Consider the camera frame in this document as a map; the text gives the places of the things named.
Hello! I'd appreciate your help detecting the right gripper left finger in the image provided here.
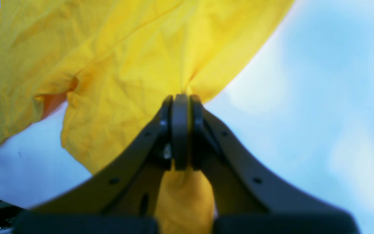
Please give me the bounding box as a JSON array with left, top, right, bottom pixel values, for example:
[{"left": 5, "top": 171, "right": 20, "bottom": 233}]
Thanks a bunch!
[{"left": 15, "top": 95, "right": 173, "bottom": 234}]

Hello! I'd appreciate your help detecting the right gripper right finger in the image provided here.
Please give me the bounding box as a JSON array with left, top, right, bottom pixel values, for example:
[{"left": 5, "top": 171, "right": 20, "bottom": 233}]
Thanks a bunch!
[{"left": 190, "top": 95, "right": 359, "bottom": 234}]

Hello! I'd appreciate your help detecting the yellow T-shirt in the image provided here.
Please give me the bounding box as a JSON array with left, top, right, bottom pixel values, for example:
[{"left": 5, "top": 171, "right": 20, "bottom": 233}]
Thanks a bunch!
[{"left": 0, "top": 0, "right": 294, "bottom": 234}]

